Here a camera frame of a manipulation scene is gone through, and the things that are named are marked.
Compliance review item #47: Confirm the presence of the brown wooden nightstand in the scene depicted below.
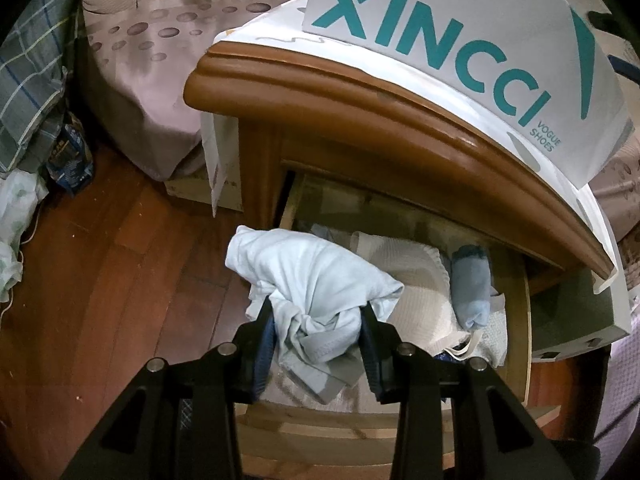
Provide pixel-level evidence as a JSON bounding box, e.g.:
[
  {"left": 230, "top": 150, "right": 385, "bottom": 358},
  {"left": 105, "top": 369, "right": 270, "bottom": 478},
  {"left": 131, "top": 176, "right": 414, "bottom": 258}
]
[{"left": 200, "top": 0, "right": 636, "bottom": 333}]

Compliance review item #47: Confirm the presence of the bed with floral sheet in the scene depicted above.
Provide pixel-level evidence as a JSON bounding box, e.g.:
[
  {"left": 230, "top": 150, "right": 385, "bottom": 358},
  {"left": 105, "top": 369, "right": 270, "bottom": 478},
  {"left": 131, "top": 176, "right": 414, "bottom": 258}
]
[{"left": 80, "top": 0, "right": 640, "bottom": 228}]

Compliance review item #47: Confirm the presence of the white shoe box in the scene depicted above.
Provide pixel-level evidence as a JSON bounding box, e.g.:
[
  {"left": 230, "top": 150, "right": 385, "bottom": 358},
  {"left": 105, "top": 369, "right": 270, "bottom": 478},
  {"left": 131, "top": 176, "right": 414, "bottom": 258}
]
[{"left": 301, "top": 0, "right": 636, "bottom": 192}]

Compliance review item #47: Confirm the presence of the wooden drawer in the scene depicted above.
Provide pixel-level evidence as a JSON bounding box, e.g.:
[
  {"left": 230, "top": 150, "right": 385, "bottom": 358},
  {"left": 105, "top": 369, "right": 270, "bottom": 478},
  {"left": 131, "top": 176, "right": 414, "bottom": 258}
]
[{"left": 232, "top": 170, "right": 536, "bottom": 480}]

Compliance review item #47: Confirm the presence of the thin white cable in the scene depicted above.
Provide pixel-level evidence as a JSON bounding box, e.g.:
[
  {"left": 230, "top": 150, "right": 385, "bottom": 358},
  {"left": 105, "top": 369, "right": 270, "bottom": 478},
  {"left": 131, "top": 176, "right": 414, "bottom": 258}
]
[{"left": 0, "top": 200, "right": 41, "bottom": 321}]

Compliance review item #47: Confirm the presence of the white waffle cloth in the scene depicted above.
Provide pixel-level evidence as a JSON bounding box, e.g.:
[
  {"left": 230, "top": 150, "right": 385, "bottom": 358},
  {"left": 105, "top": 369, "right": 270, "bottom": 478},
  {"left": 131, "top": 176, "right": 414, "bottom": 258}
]
[{"left": 310, "top": 230, "right": 508, "bottom": 368}]

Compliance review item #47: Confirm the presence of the blue packet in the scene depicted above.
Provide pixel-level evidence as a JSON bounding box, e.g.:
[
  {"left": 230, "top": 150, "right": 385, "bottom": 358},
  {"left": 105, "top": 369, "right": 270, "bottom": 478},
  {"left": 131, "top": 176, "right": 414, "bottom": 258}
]
[{"left": 45, "top": 110, "right": 96, "bottom": 193}]

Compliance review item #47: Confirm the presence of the white floral cloth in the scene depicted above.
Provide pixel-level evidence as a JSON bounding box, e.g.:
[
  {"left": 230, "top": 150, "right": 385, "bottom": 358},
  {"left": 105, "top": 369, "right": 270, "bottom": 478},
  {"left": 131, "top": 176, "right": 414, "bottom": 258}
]
[{"left": 0, "top": 167, "right": 48, "bottom": 306}]

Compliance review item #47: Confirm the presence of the lilac cloth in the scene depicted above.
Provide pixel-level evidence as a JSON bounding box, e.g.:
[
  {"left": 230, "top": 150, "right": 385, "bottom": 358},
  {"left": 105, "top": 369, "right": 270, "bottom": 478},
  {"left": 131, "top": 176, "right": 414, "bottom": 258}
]
[{"left": 595, "top": 305, "right": 640, "bottom": 441}]

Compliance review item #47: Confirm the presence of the light blue underwear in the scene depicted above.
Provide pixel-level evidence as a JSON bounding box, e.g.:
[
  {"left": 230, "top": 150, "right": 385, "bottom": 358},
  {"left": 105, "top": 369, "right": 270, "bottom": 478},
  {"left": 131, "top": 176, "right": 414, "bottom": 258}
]
[
  {"left": 225, "top": 225, "right": 405, "bottom": 406},
  {"left": 450, "top": 245, "right": 493, "bottom": 332}
]

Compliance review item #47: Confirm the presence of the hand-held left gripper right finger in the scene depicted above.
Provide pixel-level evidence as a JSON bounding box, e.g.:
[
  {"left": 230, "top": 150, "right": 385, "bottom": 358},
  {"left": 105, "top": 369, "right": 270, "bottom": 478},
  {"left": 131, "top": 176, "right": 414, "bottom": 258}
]
[{"left": 357, "top": 302, "right": 596, "bottom": 480}]

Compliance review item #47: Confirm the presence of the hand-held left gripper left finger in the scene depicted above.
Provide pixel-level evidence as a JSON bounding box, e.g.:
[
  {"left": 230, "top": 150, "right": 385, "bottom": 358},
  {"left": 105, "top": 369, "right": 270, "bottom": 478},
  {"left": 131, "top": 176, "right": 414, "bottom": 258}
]
[{"left": 60, "top": 297, "right": 278, "bottom": 480}]

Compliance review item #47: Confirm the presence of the grey plaid cloth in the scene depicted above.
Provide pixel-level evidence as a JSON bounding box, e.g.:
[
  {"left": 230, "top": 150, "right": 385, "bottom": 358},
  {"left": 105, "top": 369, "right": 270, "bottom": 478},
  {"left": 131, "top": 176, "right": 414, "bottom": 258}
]
[{"left": 0, "top": 0, "right": 83, "bottom": 176}]

